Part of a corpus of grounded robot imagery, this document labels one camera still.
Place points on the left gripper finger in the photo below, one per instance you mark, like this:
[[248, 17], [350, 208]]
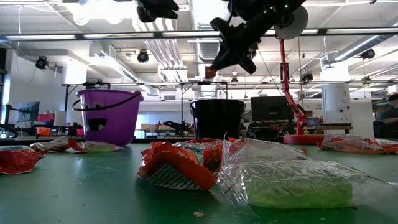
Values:
[[152, 14], [163, 4]]

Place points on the green table mat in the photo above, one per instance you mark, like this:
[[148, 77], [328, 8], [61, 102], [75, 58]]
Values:
[[93, 193]]

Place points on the person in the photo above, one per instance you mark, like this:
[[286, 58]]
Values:
[[388, 118]]

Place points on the red desk lamp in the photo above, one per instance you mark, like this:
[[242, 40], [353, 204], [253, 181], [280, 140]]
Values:
[[300, 118]]

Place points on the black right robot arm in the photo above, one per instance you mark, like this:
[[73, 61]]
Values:
[[292, 21]]

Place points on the wrappers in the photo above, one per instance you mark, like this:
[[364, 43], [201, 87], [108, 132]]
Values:
[[51, 144]]

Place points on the red box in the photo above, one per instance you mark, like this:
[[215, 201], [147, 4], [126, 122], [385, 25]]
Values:
[[46, 117]]

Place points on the black monitor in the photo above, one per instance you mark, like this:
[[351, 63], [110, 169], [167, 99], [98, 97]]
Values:
[[272, 109], [28, 112]]

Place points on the purple plastic bucket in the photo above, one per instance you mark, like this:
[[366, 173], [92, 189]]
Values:
[[109, 121]]

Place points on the clear pack with red candy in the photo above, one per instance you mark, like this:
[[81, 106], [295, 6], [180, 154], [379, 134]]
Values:
[[348, 144]]

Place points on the silver ceiling duct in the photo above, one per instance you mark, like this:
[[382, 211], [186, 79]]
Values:
[[357, 49]]

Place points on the red Skittles candy pack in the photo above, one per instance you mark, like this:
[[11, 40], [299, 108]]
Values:
[[205, 141], [73, 143]]

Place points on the black plastic bucket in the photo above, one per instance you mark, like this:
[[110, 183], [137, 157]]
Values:
[[217, 121]]

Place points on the black background robot arm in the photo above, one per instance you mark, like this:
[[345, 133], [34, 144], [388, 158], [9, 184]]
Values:
[[177, 126]]

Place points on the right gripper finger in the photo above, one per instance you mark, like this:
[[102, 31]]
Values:
[[230, 59], [220, 56]]

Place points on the white pillar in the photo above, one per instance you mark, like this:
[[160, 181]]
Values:
[[335, 102]]

